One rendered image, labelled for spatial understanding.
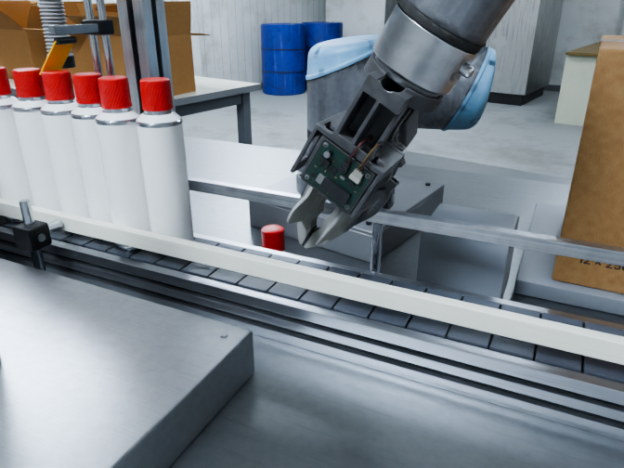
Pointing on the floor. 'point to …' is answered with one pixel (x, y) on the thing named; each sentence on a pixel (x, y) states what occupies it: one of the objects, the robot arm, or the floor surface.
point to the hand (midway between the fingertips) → (312, 233)
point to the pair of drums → (291, 53)
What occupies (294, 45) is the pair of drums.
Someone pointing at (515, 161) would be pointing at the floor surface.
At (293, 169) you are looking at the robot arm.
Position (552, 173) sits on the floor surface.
